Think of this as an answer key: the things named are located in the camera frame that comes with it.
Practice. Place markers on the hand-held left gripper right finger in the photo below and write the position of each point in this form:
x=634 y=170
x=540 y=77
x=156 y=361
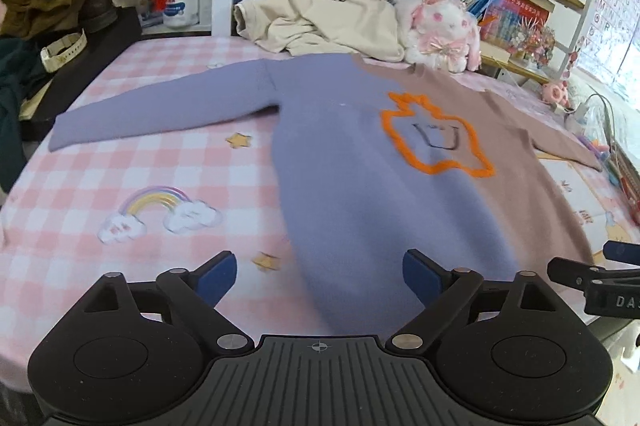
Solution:
x=417 y=270

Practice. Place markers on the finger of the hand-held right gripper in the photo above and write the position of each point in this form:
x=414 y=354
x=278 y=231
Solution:
x=575 y=272
x=622 y=252

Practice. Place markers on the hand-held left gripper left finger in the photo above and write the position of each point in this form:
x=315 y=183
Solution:
x=221 y=272

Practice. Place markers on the purple and mauve sweater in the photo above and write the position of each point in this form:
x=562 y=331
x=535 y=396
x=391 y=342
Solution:
x=345 y=156

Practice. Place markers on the pink checkered rainbow blanket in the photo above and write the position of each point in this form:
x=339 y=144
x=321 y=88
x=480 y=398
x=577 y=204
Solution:
x=150 y=166

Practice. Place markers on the pink pig toy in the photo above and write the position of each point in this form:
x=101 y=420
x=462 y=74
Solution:
x=555 y=93

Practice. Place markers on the pink and white plush toy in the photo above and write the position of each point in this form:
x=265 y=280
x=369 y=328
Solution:
x=440 y=28

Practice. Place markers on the red boxed book set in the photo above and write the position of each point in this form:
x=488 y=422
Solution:
x=515 y=18

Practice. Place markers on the white jar with green lid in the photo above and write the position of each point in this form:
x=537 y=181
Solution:
x=181 y=8

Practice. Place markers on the cream garment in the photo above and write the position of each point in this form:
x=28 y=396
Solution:
x=325 y=18

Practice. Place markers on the dark green cloth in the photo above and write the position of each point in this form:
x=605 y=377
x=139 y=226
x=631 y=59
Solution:
x=12 y=96

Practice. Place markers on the cream wristwatch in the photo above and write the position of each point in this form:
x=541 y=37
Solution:
x=60 y=51

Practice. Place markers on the alphabet wall poster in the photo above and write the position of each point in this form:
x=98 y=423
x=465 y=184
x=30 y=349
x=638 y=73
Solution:
x=612 y=16

